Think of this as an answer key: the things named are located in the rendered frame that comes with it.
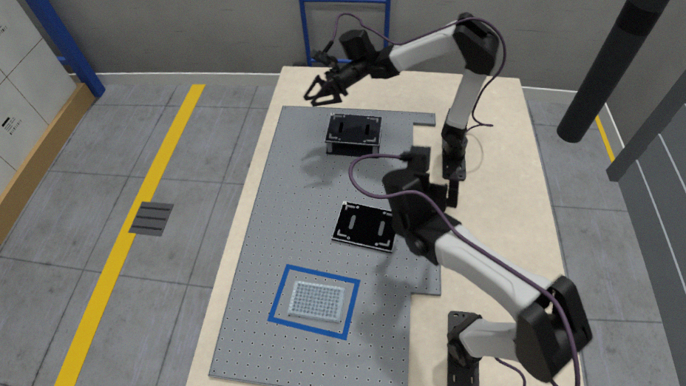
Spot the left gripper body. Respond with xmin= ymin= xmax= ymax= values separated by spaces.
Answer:
xmin=406 ymin=155 xmax=458 ymax=213

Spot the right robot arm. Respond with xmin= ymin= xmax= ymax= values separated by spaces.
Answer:
xmin=339 ymin=13 xmax=501 ymax=181

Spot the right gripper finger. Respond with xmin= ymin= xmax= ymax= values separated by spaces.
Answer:
xmin=311 ymin=79 xmax=344 ymax=107
xmin=304 ymin=74 xmax=332 ymax=101

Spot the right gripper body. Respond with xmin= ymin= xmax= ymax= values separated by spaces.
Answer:
xmin=325 ymin=56 xmax=361 ymax=97

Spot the blue tape square outline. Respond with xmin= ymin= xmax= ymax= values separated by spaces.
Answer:
xmin=267 ymin=264 xmax=361 ymax=340

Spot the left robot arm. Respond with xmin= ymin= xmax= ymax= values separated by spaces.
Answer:
xmin=387 ymin=194 xmax=594 ymax=386

